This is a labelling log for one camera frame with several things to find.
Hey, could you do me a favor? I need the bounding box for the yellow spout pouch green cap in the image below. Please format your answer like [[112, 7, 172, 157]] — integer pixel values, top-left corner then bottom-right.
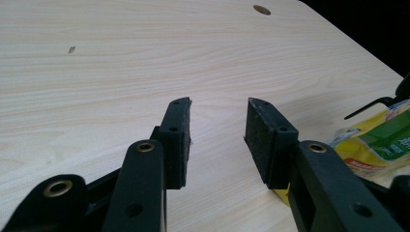
[[273, 99, 410, 208]]

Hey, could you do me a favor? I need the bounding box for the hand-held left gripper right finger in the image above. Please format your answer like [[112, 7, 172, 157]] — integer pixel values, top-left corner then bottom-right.
[[244, 97, 404, 232]]

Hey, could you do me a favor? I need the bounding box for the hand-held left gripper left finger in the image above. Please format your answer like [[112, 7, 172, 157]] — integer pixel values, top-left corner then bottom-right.
[[102, 96, 193, 232]]

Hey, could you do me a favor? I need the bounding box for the clear jar with black lid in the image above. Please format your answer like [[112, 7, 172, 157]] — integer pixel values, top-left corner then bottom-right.
[[343, 71, 410, 121]]

